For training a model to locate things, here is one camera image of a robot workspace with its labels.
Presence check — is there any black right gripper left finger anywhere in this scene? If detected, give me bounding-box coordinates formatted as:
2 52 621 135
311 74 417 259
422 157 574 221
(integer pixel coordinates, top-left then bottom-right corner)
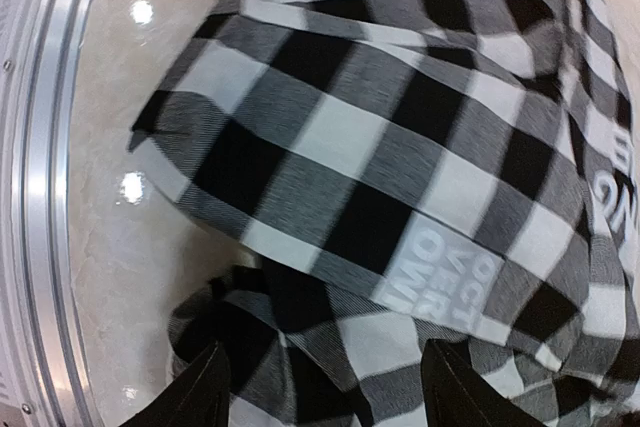
122 342 231 427

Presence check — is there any black white checked shirt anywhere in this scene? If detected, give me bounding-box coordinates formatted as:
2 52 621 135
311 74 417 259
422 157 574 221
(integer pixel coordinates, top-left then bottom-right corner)
129 0 639 426

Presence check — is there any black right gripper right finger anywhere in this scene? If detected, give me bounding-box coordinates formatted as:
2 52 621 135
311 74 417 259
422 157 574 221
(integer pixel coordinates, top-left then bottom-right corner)
421 339 541 427

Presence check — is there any front aluminium rail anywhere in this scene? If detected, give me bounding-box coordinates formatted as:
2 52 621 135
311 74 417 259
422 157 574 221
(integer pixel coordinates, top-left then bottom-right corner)
1 0 102 426

